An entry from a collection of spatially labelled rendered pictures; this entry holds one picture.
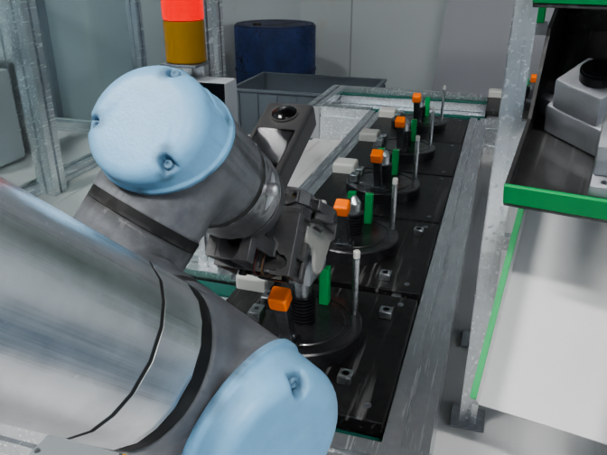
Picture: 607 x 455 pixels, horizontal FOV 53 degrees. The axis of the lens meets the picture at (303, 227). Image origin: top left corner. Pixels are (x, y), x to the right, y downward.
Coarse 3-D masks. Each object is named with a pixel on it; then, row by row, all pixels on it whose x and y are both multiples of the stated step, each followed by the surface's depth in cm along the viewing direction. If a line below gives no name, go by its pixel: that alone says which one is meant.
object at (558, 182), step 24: (552, 24) 56; (576, 24) 66; (600, 24) 65; (552, 48) 59; (576, 48) 64; (600, 48) 63; (552, 72) 62; (528, 120) 55; (528, 144) 56; (552, 144) 55; (528, 168) 54; (552, 168) 53; (576, 168) 53; (504, 192) 51; (528, 192) 50; (552, 192) 49; (576, 192) 51; (576, 216) 49; (600, 216) 48
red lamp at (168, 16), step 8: (168, 0) 71; (176, 0) 70; (184, 0) 71; (192, 0) 71; (200, 0) 72; (168, 8) 71; (176, 8) 71; (184, 8) 71; (192, 8) 71; (200, 8) 72; (168, 16) 72; (176, 16) 71; (184, 16) 71; (192, 16) 72; (200, 16) 72
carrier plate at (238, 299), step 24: (312, 288) 82; (336, 288) 82; (360, 312) 76; (408, 312) 76; (384, 336) 72; (408, 336) 73; (360, 360) 67; (384, 360) 67; (336, 384) 64; (360, 384) 64; (384, 384) 64; (360, 408) 60; (384, 408) 60; (360, 432) 60
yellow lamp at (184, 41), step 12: (168, 24) 72; (180, 24) 72; (192, 24) 72; (168, 36) 73; (180, 36) 72; (192, 36) 72; (204, 36) 74; (168, 48) 73; (180, 48) 73; (192, 48) 73; (204, 48) 75; (168, 60) 74; (180, 60) 73; (192, 60) 74; (204, 60) 75
